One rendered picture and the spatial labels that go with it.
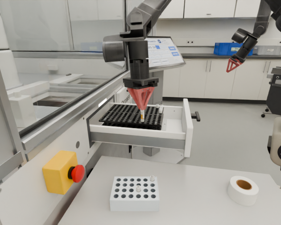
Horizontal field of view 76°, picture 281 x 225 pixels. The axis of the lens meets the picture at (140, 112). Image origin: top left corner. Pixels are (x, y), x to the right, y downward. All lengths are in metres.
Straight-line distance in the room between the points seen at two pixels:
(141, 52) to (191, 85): 3.16
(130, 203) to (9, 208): 0.25
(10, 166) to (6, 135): 0.06
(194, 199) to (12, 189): 0.43
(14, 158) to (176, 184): 0.42
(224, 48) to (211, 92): 0.83
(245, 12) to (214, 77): 1.24
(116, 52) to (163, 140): 0.30
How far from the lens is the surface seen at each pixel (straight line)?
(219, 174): 0.67
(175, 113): 0.81
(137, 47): 0.51
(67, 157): 0.46
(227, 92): 3.85
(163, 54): 1.61
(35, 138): 0.42
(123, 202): 0.50
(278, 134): 0.96
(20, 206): 0.44
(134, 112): 0.71
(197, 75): 3.63
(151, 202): 0.50
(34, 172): 0.44
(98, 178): 0.62
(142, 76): 0.52
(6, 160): 0.39
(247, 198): 0.58
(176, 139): 0.59
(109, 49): 0.52
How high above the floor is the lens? 1.17
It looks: 22 degrees down
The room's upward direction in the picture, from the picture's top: straight up
